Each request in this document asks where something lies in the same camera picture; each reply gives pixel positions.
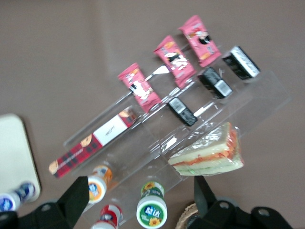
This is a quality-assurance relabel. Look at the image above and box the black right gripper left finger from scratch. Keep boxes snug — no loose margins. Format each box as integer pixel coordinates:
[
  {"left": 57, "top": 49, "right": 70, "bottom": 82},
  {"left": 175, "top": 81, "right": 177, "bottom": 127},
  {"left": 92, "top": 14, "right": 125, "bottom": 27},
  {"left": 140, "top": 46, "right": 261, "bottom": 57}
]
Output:
[{"left": 0, "top": 176, "right": 90, "bottom": 229}]

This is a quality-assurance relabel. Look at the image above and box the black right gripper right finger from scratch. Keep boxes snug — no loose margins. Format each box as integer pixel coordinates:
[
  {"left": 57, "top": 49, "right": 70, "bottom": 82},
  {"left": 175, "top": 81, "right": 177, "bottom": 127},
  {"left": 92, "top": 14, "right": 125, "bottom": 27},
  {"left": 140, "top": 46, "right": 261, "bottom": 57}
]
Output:
[{"left": 185, "top": 176, "right": 294, "bottom": 229}]

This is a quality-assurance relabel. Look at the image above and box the plastic-wrapped triangle sandwich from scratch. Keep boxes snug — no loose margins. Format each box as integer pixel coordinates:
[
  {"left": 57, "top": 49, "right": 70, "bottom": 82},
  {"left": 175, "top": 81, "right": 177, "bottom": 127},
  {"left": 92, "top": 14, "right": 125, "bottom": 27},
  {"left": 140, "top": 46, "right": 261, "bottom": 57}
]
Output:
[{"left": 168, "top": 122, "right": 245, "bottom": 177}]

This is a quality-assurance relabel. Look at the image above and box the beige plastic tray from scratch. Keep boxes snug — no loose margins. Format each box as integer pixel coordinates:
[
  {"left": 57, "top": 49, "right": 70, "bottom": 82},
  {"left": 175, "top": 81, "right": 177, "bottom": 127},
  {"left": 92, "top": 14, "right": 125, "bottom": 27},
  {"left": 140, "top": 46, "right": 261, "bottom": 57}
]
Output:
[{"left": 0, "top": 113, "right": 41, "bottom": 203}]

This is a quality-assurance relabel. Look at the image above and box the shallow wicker basket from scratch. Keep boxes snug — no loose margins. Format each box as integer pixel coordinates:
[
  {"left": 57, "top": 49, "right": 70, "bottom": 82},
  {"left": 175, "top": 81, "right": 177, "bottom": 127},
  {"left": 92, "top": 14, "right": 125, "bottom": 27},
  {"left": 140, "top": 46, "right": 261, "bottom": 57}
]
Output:
[{"left": 178, "top": 202, "right": 199, "bottom": 229}]

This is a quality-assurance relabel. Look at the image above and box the orange-capped small bottle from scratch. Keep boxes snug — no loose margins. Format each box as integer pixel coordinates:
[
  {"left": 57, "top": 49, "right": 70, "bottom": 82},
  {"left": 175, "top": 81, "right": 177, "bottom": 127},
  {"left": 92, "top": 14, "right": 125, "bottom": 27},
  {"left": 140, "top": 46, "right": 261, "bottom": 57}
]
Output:
[{"left": 87, "top": 165, "right": 113, "bottom": 205}]

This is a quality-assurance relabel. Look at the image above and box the red-capped small bottle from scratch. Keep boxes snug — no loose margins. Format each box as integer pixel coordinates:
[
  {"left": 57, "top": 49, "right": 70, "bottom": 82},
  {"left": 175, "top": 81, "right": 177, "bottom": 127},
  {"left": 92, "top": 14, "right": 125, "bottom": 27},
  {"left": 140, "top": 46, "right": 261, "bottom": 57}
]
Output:
[{"left": 91, "top": 204, "right": 124, "bottom": 229}]

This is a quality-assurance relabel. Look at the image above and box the green-capped sunflower bottle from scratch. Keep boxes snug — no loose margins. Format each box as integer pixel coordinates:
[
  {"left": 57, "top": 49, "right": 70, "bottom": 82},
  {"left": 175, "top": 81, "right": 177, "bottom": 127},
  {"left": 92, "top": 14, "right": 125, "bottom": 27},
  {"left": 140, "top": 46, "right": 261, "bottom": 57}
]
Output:
[{"left": 136, "top": 181, "right": 167, "bottom": 229}]

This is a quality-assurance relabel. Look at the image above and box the blue-capped white bottle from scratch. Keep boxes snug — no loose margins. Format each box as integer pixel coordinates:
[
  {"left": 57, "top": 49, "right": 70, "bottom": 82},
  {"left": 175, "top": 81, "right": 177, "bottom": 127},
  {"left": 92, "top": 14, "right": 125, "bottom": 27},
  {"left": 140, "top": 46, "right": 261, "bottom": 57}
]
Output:
[{"left": 0, "top": 182, "right": 36, "bottom": 212}]

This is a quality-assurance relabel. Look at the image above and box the red plaid cookie box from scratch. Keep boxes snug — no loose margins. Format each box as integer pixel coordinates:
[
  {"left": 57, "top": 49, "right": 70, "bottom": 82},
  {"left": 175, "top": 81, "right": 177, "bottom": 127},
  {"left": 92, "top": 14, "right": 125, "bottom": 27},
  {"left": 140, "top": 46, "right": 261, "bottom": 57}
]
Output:
[{"left": 49, "top": 107, "right": 138, "bottom": 179}]

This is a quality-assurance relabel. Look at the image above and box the small black box with barcode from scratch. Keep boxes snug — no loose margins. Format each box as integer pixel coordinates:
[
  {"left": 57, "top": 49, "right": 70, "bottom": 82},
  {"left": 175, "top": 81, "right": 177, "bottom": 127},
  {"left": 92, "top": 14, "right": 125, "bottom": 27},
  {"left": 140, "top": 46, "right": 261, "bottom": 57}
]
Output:
[
  {"left": 168, "top": 97, "right": 198, "bottom": 127},
  {"left": 197, "top": 66, "right": 233, "bottom": 99},
  {"left": 222, "top": 45, "right": 261, "bottom": 81}
]

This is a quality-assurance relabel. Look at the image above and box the clear acrylic stepped display stand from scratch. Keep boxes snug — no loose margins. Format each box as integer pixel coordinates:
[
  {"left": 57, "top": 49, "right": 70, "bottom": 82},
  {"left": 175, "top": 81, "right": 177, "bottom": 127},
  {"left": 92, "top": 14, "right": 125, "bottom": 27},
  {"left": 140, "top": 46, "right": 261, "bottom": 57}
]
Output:
[{"left": 63, "top": 42, "right": 293, "bottom": 227}]

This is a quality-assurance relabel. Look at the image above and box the pink cartoon snack packet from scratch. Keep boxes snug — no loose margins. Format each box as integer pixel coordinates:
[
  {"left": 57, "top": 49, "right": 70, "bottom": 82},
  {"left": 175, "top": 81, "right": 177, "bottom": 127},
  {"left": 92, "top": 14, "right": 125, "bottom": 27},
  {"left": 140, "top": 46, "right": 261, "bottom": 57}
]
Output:
[
  {"left": 153, "top": 35, "right": 197, "bottom": 88},
  {"left": 117, "top": 62, "right": 162, "bottom": 114},
  {"left": 178, "top": 15, "right": 222, "bottom": 68}
]

